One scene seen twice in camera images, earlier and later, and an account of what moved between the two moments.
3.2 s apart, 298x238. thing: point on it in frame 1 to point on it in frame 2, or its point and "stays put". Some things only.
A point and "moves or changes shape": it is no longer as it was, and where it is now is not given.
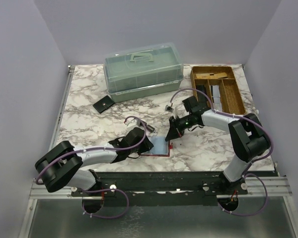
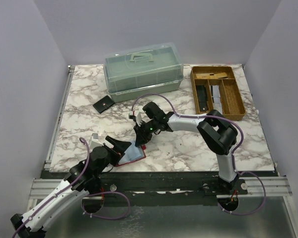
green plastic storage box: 143,72 stays put
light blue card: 160,145 moves or changes shape
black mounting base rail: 163,188 stays put
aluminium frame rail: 38,192 stays put
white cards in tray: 217,105 stays put
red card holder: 170,146 to 143,148
